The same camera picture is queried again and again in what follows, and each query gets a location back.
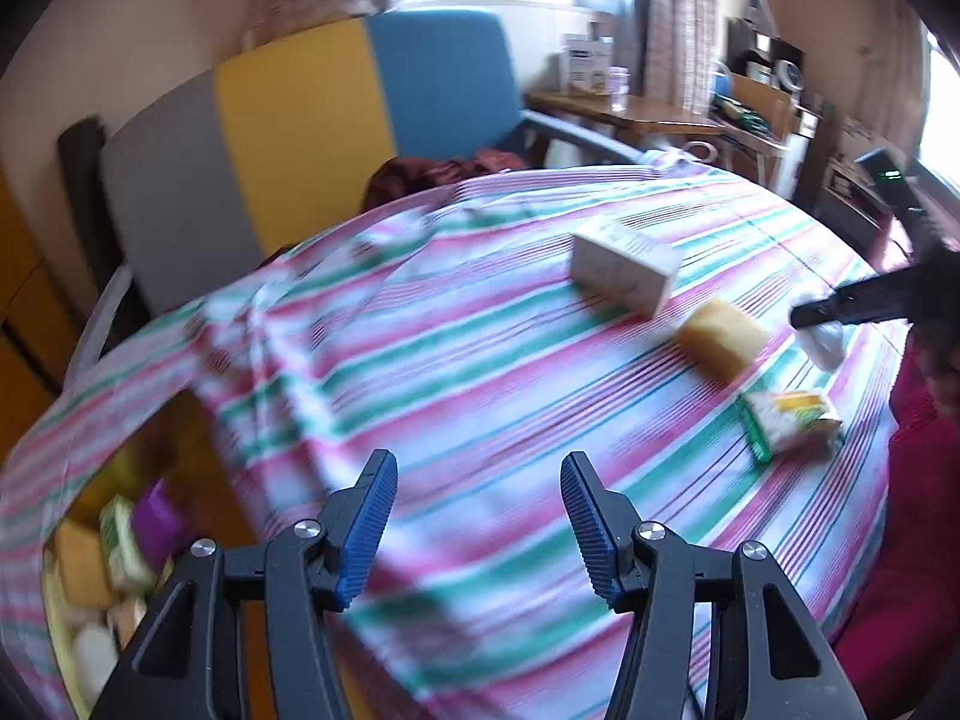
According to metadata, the white rail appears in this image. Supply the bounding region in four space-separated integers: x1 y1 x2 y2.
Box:
64 264 136 391

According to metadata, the grey yellow blue sofa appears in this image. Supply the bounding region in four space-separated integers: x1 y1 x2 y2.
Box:
60 7 646 316

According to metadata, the maroon cloth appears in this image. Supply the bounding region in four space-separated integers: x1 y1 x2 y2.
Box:
362 150 530 211

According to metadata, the green and white snack packet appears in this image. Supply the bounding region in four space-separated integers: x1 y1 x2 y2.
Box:
735 386 845 464

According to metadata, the purple packet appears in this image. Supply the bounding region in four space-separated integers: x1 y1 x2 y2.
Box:
135 481 188 571

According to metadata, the white tissue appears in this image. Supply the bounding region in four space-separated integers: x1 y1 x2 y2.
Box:
795 289 852 372

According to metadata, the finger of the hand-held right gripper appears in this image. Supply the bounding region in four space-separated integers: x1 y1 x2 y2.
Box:
789 266 914 331

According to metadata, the white round item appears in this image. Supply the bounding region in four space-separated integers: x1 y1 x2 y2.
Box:
71 622 121 698

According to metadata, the white carton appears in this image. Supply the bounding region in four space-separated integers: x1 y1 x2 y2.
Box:
561 34 614 97

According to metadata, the white side table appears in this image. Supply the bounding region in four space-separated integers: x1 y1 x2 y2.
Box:
686 120 792 188

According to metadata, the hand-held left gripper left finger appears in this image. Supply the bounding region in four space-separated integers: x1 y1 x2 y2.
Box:
90 448 398 720

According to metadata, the brown cardboard box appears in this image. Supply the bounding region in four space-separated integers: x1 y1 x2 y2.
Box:
727 73 796 136

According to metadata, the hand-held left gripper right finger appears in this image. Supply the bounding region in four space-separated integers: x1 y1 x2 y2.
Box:
560 451 867 720

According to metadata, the beige cardboard box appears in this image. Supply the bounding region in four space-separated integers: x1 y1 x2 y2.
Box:
570 221 683 320

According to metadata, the wooden table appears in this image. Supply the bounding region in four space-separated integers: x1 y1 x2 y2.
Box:
525 90 725 140

